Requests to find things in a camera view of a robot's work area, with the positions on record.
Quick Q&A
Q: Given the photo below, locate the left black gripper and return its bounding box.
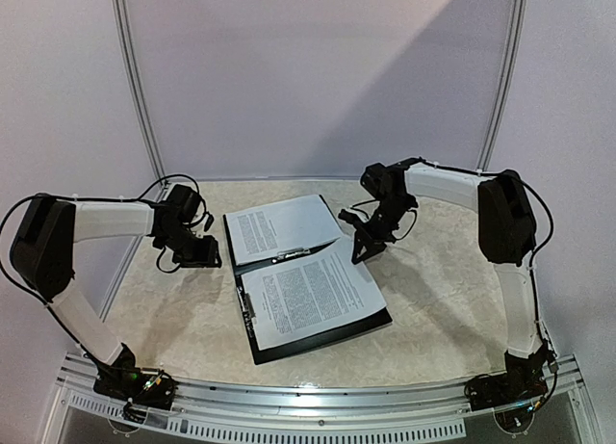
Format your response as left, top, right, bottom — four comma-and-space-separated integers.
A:
158, 225, 221, 268

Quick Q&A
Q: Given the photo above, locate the white printed sheet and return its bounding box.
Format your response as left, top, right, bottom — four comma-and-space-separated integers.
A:
223, 195, 343, 266

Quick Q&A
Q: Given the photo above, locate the black clip folder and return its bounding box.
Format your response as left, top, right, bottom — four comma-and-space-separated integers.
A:
223, 195, 392, 365

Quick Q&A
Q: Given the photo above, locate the white paper stack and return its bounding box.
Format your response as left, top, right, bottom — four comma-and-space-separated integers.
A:
240, 236, 392, 358

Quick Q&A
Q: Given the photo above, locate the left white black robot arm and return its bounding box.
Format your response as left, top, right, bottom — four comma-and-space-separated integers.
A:
9, 185, 221, 400

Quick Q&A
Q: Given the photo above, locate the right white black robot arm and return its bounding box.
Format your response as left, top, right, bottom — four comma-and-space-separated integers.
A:
338, 157, 550, 402

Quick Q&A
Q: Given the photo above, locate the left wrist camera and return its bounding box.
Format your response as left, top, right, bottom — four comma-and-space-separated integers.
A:
203, 214, 215, 232

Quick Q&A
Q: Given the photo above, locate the aluminium front rail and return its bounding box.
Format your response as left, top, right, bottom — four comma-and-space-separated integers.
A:
55, 354, 586, 419

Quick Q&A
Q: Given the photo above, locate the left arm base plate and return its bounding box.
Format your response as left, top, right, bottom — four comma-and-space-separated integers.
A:
93, 367, 177, 410

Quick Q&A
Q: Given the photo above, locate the left aluminium frame post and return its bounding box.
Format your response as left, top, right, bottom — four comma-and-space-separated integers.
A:
112, 0, 167, 178

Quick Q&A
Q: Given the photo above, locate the aluminium frame post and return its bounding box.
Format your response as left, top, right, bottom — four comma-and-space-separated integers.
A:
475, 0, 526, 173
112, 0, 167, 178

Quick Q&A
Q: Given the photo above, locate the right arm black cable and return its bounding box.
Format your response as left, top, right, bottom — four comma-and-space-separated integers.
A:
394, 158, 559, 416

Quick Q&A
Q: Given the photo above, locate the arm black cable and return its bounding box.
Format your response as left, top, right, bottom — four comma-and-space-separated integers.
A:
0, 175, 213, 310
394, 158, 559, 416

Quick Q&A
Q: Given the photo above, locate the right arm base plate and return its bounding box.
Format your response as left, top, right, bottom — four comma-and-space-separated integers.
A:
464, 373, 548, 411

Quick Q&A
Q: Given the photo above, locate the perforated white cable tray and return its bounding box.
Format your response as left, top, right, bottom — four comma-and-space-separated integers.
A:
58, 392, 468, 443

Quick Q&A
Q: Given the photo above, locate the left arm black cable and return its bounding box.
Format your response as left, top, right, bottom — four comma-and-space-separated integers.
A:
0, 175, 213, 310

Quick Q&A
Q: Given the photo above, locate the right aluminium frame post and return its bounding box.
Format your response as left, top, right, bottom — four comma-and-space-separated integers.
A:
475, 0, 526, 173

